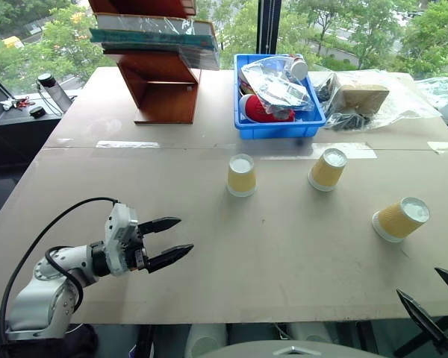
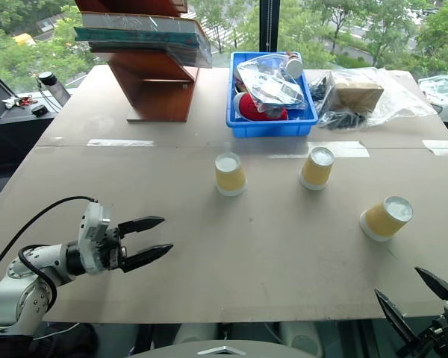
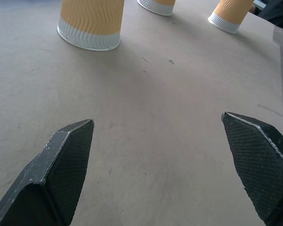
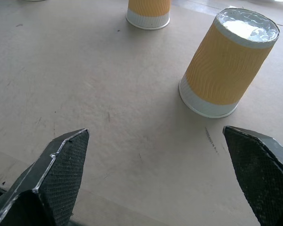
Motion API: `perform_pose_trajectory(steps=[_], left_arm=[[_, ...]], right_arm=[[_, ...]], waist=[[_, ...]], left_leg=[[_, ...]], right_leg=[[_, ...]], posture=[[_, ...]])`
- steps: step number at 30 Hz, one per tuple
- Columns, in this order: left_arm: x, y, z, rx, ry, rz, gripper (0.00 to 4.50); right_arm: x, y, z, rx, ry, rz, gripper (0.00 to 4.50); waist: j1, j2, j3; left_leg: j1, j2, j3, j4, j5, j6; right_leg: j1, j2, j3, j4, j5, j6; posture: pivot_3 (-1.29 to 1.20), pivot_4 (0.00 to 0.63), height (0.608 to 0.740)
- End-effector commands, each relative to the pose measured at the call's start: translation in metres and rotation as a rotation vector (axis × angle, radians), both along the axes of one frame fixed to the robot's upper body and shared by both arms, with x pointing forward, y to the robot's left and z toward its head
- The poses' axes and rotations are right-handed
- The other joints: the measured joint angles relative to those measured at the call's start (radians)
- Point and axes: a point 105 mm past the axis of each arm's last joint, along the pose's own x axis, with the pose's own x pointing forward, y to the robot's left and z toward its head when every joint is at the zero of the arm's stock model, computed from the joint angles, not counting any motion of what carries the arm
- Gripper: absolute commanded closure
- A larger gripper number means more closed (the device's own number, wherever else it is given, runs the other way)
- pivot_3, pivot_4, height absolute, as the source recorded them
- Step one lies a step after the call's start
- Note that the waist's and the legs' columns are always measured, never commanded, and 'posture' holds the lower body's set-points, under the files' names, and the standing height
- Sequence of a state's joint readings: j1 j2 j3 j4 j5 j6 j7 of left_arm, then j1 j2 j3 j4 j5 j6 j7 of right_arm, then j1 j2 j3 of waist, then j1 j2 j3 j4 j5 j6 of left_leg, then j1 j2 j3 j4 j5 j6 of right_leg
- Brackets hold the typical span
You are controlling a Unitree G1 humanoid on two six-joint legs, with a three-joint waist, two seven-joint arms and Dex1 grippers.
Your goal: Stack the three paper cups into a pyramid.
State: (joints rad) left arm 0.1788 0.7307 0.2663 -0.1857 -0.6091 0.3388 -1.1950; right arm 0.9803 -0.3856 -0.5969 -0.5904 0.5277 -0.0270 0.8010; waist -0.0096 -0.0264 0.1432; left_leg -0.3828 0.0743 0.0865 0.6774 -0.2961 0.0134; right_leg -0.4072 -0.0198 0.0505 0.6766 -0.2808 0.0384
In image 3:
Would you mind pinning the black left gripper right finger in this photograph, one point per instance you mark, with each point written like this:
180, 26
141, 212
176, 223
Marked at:
257, 160

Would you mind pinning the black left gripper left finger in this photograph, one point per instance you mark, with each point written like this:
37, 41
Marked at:
61, 169

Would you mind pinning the orange white ribbed paper cup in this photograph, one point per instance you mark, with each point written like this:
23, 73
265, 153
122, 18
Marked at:
159, 5
231, 14
90, 23

